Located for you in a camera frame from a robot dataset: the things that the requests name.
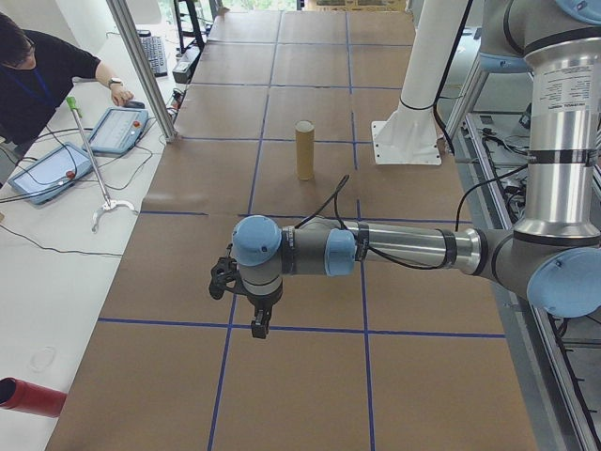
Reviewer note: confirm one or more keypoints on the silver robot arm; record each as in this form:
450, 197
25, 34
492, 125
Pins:
404, 242

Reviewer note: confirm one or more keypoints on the black box device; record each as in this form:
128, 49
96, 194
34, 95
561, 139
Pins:
184, 68

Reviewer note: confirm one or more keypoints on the black equipment rack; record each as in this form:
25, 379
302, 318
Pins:
188, 26

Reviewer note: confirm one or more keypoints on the brown cardboard tube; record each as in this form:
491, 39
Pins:
304, 152

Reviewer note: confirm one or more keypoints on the blue-grey teach pendant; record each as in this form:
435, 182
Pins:
49, 174
117, 129

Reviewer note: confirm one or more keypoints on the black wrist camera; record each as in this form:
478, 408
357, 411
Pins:
223, 277

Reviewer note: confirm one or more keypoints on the white column stand with plate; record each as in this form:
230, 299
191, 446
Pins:
418, 84

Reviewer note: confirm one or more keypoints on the black keyboard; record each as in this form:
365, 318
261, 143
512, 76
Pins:
153, 55

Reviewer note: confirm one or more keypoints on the white desk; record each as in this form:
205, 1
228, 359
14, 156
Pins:
47, 291

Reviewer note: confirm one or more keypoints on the black computer mouse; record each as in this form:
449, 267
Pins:
136, 104

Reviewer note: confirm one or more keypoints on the red tube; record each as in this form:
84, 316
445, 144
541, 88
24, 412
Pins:
35, 398

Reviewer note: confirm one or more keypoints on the aluminium profile post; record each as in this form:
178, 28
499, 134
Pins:
141, 70

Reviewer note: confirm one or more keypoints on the person in black shirt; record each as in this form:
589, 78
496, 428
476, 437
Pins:
37, 80

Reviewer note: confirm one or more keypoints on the person's hand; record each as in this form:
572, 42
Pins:
122, 95

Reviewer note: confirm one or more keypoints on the silver wristwatch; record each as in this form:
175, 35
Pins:
115, 82

